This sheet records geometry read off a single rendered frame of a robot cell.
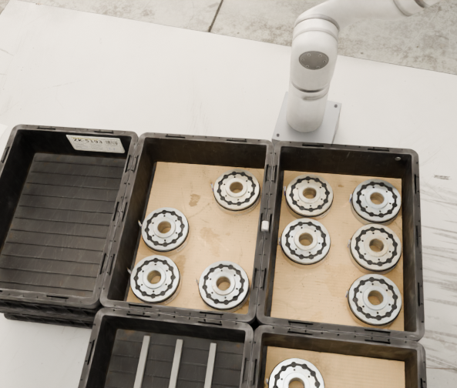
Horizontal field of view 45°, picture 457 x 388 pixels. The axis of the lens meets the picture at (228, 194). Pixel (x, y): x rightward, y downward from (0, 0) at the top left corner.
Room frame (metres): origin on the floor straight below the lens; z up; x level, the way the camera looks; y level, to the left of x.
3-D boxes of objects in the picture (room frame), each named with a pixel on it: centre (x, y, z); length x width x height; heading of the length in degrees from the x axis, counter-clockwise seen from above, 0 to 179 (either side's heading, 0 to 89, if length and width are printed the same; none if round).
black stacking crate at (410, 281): (0.41, -0.21, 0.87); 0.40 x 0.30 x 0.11; 164
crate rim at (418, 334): (0.41, -0.21, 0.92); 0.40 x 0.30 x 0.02; 164
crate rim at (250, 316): (0.49, 0.08, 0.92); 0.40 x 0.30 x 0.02; 164
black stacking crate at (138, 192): (0.49, 0.08, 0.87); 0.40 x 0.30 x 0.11; 164
